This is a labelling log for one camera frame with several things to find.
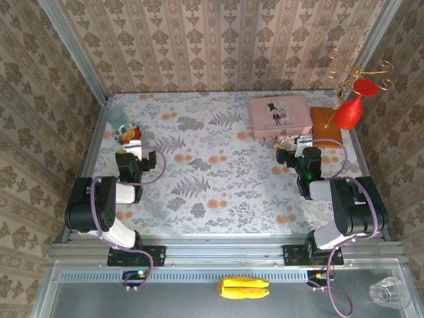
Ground pink tin box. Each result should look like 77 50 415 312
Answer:
248 95 314 142

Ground small patterned dish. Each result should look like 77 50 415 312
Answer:
114 123 142 146

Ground frosted glass cup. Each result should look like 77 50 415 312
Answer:
105 106 127 129

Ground red plastic goblet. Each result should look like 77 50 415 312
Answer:
333 78 379 130

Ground floral table mat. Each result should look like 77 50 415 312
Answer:
79 89 380 236

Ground black connector board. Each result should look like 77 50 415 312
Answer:
306 270 335 288
121 270 148 288

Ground yellow banana bunch toy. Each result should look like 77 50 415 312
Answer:
217 277 271 300

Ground clear drinking glass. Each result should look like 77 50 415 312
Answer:
368 277 411 311

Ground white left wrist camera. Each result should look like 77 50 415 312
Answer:
122 139 144 159

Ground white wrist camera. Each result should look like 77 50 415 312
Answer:
122 139 144 159
295 134 314 150

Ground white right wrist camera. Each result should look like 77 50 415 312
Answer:
295 134 314 150

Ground gold wire stand wooden base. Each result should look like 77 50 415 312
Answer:
310 44 395 149

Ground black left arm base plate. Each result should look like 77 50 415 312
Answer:
106 245 166 268

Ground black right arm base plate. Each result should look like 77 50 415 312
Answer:
282 244 345 267

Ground aluminium frame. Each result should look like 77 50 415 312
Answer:
31 0 424 318

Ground slotted grey cable duct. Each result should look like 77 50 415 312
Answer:
59 271 309 283

